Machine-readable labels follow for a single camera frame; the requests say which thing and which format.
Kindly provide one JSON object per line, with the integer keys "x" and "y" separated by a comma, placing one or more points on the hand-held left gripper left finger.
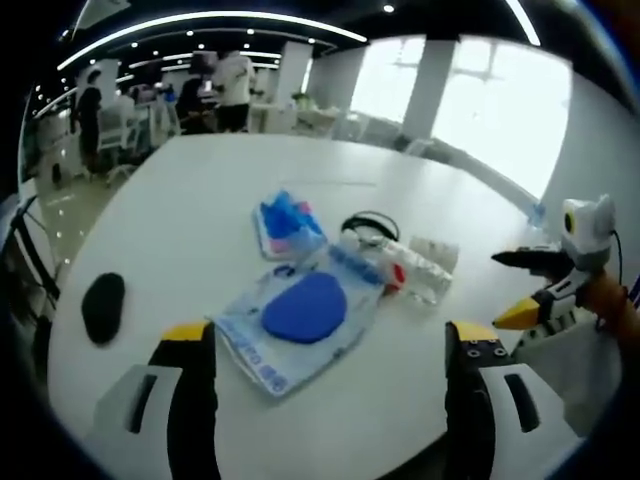
{"x": 150, "y": 400}

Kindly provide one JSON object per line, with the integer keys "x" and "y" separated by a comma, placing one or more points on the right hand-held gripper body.
{"x": 586, "y": 235}

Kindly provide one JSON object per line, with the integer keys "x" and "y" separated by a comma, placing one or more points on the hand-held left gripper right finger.
{"x": 505, "y": 400}

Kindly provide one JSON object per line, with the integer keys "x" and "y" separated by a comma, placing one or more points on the clear plastic tray item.
{"x": 434, "y": 267}

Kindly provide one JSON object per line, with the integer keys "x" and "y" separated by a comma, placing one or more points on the black oval pad item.
{"x": 103, "y": 309}

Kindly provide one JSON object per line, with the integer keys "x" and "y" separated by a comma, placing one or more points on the clear plastic packets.
{"x": 380, "y": 262}

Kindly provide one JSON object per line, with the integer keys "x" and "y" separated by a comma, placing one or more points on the blue oval item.
{"x": 305, "y": 310}

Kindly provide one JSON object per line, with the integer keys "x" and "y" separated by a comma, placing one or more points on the blue and pink packet item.
{"x": 287, "y": 225}

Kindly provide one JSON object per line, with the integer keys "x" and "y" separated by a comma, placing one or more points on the person's right hand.
{"x": 606, "y": 292}

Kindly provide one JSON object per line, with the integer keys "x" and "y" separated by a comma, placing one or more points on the small blue-white object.
{"x": 536, "y": 214}

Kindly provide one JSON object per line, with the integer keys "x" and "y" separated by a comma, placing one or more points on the white table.
{"x": 190, "y": 240}

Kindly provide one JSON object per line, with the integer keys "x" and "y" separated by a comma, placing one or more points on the black chair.
{"x": 30, "y": 260}

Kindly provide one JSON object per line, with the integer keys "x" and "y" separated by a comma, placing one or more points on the white background desks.
{"x": 310, "y": 117}

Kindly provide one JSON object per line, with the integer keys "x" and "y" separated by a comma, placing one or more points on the long ceiling light strip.
{"x": 210, "y": 22}

